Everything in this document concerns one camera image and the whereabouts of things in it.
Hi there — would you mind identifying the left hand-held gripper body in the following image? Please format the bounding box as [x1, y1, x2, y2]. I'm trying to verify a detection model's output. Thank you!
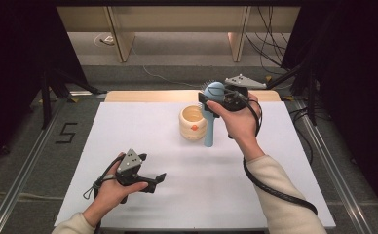
[115, 148, 157, 195]

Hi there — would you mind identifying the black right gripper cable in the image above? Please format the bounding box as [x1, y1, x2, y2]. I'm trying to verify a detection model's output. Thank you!
[224, 89, 319, 216]

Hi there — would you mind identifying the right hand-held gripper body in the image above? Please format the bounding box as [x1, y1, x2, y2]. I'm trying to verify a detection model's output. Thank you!
[221, 73, 268, 111]

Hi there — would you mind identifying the person's right hand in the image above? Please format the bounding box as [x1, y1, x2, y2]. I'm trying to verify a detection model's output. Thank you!
[206, 93, 263, 146]

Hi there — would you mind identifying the black tripod stand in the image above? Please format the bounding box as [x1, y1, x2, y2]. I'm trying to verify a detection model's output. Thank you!
[260, 60, 319, 127]
[40, 63, 108, 131]

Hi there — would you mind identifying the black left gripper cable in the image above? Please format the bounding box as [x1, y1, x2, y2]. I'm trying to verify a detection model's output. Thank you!
[82, 154, 127, 234]

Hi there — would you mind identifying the light blue hairbrush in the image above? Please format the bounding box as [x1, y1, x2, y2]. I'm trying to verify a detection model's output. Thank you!
[199, 80, 227, 148]

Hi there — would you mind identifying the beige wooden furniture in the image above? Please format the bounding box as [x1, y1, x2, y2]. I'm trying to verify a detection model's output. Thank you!
[56, 5, 301, 63]

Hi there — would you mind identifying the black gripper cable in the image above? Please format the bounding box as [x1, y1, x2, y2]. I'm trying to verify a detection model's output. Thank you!
[224, 89, 319, 216]
[82, 154, 127, 234]

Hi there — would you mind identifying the cream ribbed cup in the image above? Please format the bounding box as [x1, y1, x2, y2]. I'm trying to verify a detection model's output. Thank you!
[178, 104, 208, 141]

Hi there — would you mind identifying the bundle of black cables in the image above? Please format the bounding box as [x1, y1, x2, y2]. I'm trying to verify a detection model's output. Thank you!
[245, 5, 296, 76]

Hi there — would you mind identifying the white table sheet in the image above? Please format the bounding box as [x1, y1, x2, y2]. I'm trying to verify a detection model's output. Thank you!
[54, 101, 337, 230]

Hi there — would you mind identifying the round floor socket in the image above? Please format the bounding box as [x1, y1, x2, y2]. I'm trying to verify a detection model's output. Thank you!
[94, 32, 116, 47]

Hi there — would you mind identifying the wooden table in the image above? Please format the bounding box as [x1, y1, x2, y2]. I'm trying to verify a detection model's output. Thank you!
[104, 90, 282, 103]

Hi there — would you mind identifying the person's left hand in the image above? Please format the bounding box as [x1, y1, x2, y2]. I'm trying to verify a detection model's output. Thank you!
[82, 151, 149, 228]

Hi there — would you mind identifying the black curtain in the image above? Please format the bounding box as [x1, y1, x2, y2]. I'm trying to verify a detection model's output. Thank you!
[280, 0, 378, 225]
[0, 0, 92, 172]

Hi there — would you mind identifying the metal floor rail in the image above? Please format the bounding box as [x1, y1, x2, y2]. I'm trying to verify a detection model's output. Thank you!
[289, 97, 374, 234]
[0, 97, 68, 234]

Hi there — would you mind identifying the pale floor cable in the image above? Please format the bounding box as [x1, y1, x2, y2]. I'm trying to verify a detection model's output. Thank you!
[0, 190, 65, 201]

